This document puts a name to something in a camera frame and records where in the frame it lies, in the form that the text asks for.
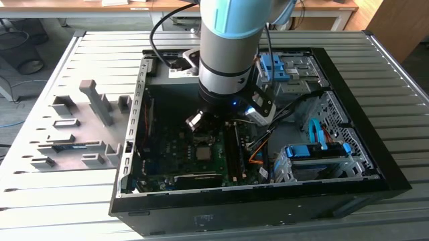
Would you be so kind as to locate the blue disk carrier with disk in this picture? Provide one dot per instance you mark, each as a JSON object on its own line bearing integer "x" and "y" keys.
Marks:
{"x": 298, "y": 150}

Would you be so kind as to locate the green motherboard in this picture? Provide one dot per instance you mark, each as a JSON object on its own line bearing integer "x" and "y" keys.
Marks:
{"x": 174, "y": 155}

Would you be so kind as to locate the wooden desk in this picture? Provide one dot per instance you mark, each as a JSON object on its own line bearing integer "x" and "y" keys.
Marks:
{"x": 83, "y": 6}

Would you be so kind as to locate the black PC case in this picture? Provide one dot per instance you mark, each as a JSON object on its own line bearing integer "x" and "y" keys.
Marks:
{"x": 234, "y": 213}

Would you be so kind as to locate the wooden cabinet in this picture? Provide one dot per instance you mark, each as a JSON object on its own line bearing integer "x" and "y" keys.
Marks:
{"x": 399, "y": 25}

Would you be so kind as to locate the RAM stick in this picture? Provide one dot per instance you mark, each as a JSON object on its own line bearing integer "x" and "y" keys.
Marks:
{"x": 74, "y": 146}

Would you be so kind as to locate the CPU socket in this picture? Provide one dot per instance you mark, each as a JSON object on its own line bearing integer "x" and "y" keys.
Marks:
{"x": 196, "y": 153}

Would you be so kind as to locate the grey disk bay cage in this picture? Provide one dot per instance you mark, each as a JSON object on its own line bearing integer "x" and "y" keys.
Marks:
{"x": 348, "y": 170}

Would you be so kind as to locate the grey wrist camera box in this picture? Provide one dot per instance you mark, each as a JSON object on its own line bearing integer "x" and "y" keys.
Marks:
{"x": 193, "y": 56}

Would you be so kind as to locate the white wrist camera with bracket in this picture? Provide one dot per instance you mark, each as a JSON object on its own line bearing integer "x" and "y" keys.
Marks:
{"x": 260, "y": 118}

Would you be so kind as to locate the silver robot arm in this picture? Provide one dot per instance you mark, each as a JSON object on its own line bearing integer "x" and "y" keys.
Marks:
{"x": 228, "y": 62}

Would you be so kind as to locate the white box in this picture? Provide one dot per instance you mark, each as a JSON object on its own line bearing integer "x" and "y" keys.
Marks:
{"x": 114, "y": 2}

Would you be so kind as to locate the grey parts rack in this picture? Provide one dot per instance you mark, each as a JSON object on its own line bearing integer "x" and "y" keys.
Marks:
{"x": 90, "y": 130}

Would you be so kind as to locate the grey power supply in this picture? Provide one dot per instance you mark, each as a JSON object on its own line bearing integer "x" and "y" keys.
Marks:
{"x": 161, "y": 80}

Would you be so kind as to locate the black graphics card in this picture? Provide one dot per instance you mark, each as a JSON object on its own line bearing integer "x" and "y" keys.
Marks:
{"x": 198, "y": 182}

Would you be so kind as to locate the grey drive cage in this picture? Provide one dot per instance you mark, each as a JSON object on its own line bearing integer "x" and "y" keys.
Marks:
{"x": 294, "y": 90}

